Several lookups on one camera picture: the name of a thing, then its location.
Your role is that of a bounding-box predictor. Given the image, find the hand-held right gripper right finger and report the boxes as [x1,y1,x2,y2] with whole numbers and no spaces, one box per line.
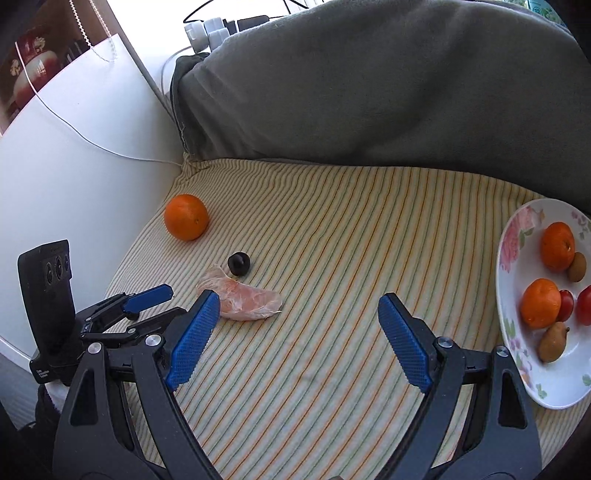
[378,292,542,480]

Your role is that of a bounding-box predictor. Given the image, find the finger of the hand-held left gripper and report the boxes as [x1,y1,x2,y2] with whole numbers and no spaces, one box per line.
[81,285,174,334]
[81,307,190,348]

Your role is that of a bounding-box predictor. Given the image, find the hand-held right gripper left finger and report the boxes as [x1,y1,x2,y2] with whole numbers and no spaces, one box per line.
[52,291,222,480]

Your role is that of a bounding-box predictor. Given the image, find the clear plastic bag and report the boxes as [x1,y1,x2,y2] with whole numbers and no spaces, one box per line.
[196,265,283,322]

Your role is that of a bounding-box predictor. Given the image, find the large orange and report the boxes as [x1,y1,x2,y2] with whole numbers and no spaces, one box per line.
[164,194,209,242]

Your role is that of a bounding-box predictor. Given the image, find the dark plum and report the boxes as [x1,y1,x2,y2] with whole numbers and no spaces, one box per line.
[227,251,251,278]

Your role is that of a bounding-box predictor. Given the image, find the small mandarin orange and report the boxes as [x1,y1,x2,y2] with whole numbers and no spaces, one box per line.
[541,222,576,272]
[520,278,563,330]

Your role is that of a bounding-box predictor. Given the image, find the tan oval fruit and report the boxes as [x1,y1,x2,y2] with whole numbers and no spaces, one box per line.
[538,322,571,364]

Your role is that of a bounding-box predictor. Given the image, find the floral white plate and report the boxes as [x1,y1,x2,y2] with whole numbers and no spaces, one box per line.
[495,198,591,410]

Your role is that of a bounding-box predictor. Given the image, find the dark red cherry tomato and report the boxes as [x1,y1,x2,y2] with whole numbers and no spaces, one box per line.
[575,285,591,326]

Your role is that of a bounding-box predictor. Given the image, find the dark brown oval fruit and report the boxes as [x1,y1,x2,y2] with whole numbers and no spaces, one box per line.
[568,251,588,283]

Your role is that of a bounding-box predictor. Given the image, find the striped mat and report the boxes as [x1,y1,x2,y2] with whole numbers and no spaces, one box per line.
[104,157,591,480]

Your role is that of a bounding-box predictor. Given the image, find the grey blanket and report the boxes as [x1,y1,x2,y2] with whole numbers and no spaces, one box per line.
[170,0,591,208]

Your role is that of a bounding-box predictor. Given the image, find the white charger plugs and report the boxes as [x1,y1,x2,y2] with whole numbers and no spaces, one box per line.
[185,16,232,52]

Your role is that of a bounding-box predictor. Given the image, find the black power adapter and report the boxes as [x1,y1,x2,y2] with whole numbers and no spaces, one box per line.
[235,15,271,33]

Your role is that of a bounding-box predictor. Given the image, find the white cable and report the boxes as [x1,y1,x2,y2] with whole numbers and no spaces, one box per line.
[14,41,185,167]

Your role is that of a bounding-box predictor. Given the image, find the wall poster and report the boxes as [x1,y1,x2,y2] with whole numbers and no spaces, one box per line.
[0,0,116,137]

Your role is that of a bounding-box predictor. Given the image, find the white bead chain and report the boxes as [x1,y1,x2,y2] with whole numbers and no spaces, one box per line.
[69,0,116,63]

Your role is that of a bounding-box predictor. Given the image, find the black cables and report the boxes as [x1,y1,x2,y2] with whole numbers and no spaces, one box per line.
[182,0,315,24]

